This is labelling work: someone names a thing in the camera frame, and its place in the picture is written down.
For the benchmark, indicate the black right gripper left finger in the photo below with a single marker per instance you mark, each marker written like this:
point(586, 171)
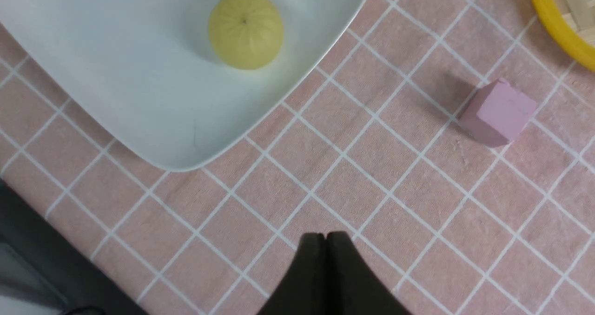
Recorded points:
point(302, 290)

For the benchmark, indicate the white square plate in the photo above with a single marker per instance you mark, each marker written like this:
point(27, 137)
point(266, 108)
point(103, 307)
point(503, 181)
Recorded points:
point(145, 70)

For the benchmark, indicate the bamboo steamer lid yellow rim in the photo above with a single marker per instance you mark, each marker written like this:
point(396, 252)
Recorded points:
point(571, 23)

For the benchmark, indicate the beige steamed bun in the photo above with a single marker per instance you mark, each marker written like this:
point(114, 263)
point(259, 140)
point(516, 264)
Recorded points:
point(246, 34)

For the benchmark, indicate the pink checkered tablecloth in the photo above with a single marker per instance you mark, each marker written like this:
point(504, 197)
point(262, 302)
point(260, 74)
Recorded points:
point(369, 143)

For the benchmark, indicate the pink cube block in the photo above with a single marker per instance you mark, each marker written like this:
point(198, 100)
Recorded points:
point(497, 114)

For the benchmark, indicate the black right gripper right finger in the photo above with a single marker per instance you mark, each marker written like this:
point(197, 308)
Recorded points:
point(353, 288)

